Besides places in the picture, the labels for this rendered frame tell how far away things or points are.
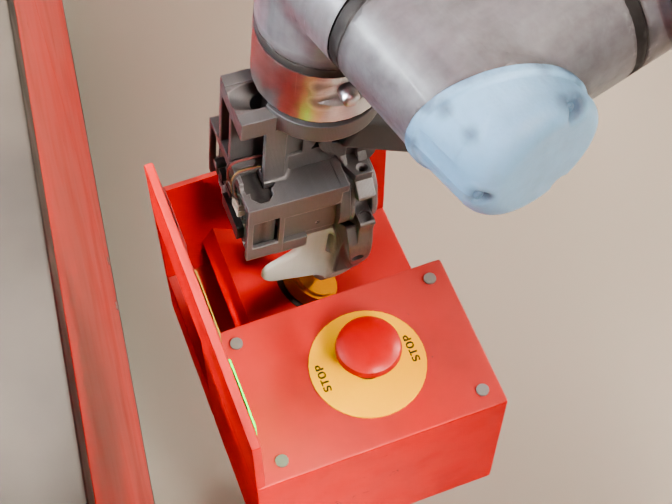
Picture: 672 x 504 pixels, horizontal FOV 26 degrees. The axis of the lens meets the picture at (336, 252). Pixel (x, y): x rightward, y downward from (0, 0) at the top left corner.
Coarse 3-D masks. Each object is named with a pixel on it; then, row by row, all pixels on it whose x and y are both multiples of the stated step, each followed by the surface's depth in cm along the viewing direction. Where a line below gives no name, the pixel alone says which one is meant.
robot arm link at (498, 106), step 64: (384, 0) 65; (448, 0) 65; (512, 0) 65; (576, 0) 65; (384, 64) 65; (448, 64) 63; (512, 64) 63; (576, 64) 65; (448, 128) 63; (512, 128) 62; (576, 128) 64; (512, 192) 65
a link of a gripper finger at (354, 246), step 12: (360, 204) 86; (360, 216) 86; (372, 216) 86; (336, 228) 88; (348, 228) 86; (360, 228) 86; (372, 228) 86; (348, 240) 86; (360, 240) 87; (372, 240) 87; (336, 252) 90; (348, 252) 88; (360, 252) 88; (336, 264) 91; (348, 264) 91
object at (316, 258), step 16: (320, 240) 90; (336, 240) 89; (288, 256) 90; (304, 256) 91; (320, 256) 91; (272, 272) 91; (288, 272) 92; (304, 272) 93; (320, 272) 93; (336, 272) 92
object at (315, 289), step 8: (288, 280) 97; (296, 280) 97; (304, 280) 97; (312, 280) 97; (320, 280) 98; (328, 280) 98; (288, 288) 97; (296, 288) 96; (304, 288) 96; (312, 288) 97; (320, 288) 97; (328, 288) 97; (336, 288) 98; (296, 296) 97; (304, 296) 96; (312, 296) 96; (320, 296) 97
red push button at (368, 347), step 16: (352, 320) 87; (368, 320) 87; (384, 320) 87; (352, 336) 86; (368, 336) 86; (384, 336) 86; (336, 352) 86; (352, 352) 85; (368, 352) 85; (384, 352) 85; (400, 352) 86; (352, 368) 85; (368, 368) 85; (384, 368) 85
